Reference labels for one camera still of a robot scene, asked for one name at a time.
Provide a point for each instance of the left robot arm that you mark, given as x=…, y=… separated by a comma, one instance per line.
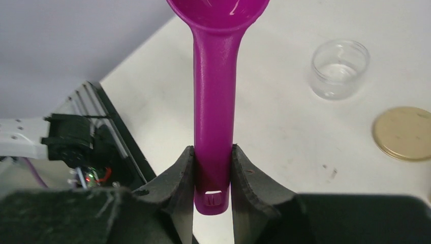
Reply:
x=58, y=137

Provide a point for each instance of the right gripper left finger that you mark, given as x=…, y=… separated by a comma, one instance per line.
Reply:
x=169, y=203

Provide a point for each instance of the magenta plastic scoop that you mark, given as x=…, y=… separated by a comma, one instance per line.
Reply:
x=217, y=28

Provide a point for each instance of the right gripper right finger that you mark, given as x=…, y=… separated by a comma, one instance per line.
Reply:
x=263, y=210

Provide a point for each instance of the clear plastic jar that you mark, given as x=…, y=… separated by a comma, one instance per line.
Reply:
x=337, y=68

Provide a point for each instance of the gold jar lid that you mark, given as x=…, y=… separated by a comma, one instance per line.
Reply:
x=403, y=133

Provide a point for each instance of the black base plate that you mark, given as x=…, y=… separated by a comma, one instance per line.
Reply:
x=140, y=167

